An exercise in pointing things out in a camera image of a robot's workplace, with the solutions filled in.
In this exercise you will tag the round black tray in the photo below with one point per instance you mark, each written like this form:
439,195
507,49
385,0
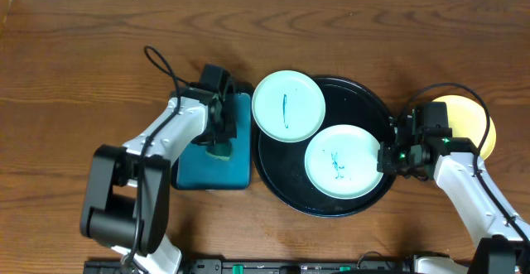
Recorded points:
281,167

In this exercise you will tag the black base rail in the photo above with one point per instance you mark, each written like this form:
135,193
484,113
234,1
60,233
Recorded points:
216,266

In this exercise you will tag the black rectangular tray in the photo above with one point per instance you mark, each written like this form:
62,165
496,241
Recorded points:
244,183

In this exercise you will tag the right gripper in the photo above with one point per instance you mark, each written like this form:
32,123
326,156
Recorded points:
386,165

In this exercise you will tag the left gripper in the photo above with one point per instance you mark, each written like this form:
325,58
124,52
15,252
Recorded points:
226,126

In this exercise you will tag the teal tray liner mat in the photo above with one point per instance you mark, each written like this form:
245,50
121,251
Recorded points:
240,166

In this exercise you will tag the green yellow sponge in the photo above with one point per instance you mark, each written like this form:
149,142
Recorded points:
221,151

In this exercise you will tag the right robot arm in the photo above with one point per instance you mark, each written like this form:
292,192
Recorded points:
500,235

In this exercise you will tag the light green plate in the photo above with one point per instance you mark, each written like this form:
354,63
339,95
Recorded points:
341,162

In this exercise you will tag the light blue plate left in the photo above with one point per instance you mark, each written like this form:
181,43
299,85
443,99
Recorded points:
288,106

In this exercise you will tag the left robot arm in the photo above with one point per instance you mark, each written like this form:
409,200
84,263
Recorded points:
200,135

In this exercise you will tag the yellow plate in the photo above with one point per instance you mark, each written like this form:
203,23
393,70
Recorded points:
467,122

